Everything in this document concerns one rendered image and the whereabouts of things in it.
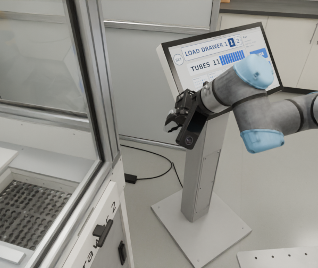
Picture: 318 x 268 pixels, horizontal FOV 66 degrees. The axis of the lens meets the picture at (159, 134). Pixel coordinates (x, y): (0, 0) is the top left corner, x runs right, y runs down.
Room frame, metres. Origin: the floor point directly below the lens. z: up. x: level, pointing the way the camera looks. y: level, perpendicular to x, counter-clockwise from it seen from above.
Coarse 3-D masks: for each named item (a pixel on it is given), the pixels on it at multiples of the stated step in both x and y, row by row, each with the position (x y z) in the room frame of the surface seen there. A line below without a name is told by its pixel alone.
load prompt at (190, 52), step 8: (216, 40) 0.96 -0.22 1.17; (224, 40) 0.98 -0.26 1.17; (232, 40) 1.00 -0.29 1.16; (240, 40) 1.02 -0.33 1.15; (184, 48) 0.88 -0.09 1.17; (192, 48) 0.89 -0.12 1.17; (200, 48) 0.91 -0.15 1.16; (208, 48) 0.93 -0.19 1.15; (216, 48) 0.94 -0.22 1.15; (224, 48) 0.96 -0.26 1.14; (232, 48) 0.98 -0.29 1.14; (184, 56) 0.86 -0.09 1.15; (192, 56) 0.87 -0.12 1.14; (200, 56) 0.89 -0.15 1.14
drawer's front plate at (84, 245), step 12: (108, 192) 0.43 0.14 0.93; (108, 204) 0.41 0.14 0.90; (96, 216) 0.36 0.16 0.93; (108, 216) 0.40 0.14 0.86; (84, 228) 0.32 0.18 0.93; (84, 240) 0.29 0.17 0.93; (72, 252) 0.27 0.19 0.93; (84, 252) 0.28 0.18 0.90; (96, 252) 0.32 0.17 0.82; (72, 264) 0.24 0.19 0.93
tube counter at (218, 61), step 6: (222, 54) 0.94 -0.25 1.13; (228, 54) 0.95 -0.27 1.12; (234, 54) 0.96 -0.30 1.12; (240, 54) 0.98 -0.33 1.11; (246, 54) 0.99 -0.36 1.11; (216, 60) 0.91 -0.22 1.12; (222, 60) 0.92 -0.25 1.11; (228, 60) 0.93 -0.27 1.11; (234, 60) 0.94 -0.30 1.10; (240, 60) 0.96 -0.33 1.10; (216, 66) 0.89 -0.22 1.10
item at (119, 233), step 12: (120, 204) 0.53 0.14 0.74; (120, 216) 0.52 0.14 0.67; (120, 228) 0.51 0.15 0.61; (108, 240) 0.42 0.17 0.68; (120, 240) 0.49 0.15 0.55; (108, 252) 0.41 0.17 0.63; (120, 252) 0.47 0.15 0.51; (96, 264) 0.34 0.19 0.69; (108, 264) 0.39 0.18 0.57; (120, 264) 0.46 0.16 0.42; (132, 264) 0.54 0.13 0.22
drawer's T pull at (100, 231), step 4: (108, 220) 0.36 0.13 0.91; (112, 220) 0.36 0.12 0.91; (108, 224) 0.34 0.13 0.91; (96, 228) 0.33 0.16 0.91; (100, 228) 0.33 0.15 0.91; (104, 228) 0.33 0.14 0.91; (108, 228) 0.33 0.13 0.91; (96, 232) 0.32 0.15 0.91; (100, 232) 0.32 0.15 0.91; (104, 232) 0.32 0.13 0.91; (108, 232) 0.33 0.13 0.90; (96, 236) 0.32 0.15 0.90; (100, 236) 0.31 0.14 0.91; (104, 236) 0.31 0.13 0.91; (100, 240) 0.30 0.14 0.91; (104, 240) 0.31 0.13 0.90; (100, 244) 0.29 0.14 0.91
